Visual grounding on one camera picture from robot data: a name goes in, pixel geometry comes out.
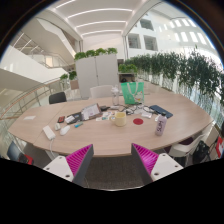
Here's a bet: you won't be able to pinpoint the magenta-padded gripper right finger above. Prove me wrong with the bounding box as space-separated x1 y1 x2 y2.
130 143 184 186

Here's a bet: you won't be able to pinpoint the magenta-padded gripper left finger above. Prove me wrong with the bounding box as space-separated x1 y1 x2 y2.
43 143 95 187

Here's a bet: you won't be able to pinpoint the purple drink bottle black cap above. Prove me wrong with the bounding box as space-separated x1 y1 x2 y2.
154 112 168 137

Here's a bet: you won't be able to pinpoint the white computer mouse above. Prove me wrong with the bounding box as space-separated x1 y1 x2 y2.
59 124 72 136

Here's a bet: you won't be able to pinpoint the flat round red coaster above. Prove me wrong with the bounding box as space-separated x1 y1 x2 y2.
132 117 144 126

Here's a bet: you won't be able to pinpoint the cream yellow mug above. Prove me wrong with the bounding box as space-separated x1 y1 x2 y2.
109 111 128 128

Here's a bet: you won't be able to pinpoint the dark blue keyboard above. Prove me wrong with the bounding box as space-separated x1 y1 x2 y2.
148 104 174 119

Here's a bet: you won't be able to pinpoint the colourful sticker sheet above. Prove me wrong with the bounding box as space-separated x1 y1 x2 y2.
95 110 116 122

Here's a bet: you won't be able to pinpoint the black bag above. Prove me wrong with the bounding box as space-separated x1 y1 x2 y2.
192 140 211 164

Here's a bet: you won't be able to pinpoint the black chair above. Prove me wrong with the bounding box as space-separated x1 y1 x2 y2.
48 91 68 105

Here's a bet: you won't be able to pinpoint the green tote bag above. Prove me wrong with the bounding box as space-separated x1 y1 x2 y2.
120 81 145 106

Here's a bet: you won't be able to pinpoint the clear plastic lidded tumbler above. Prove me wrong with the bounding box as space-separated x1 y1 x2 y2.
110 84 121 107

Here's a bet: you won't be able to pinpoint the wooden planter with plants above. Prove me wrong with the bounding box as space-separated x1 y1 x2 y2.
117 63 139 83
59 70 80 90

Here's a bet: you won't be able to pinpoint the row of green hedge plants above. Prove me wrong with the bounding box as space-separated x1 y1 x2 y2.
124 49 224 101

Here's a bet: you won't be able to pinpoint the green plants on cabinet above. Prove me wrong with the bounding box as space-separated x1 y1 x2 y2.
73 47 118 61

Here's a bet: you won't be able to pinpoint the ceiling strip lights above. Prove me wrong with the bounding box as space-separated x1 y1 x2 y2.
54 0 134 38

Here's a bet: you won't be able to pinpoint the black cables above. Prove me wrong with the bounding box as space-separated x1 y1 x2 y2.
118 103 154 116

